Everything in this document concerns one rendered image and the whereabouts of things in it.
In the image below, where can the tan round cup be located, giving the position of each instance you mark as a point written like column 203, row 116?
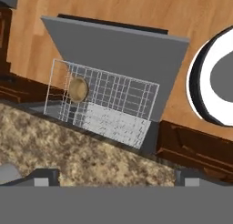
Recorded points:
column 78, row 89

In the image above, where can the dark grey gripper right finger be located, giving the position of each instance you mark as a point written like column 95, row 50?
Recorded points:
column 186, row 175

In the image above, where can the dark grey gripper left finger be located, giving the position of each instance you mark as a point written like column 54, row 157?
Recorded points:
column 47, row 175

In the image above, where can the dark wooden cupboard run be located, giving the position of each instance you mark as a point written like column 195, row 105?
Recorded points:
column 18, row 88

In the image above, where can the white and black round object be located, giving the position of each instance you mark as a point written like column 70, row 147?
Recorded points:
column 203, row 79

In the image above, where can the dark wooden drawer front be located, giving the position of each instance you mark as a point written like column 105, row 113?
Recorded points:
column 194, row 148

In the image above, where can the pale grey rounded object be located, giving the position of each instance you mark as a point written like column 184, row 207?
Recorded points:
column 8, row 173

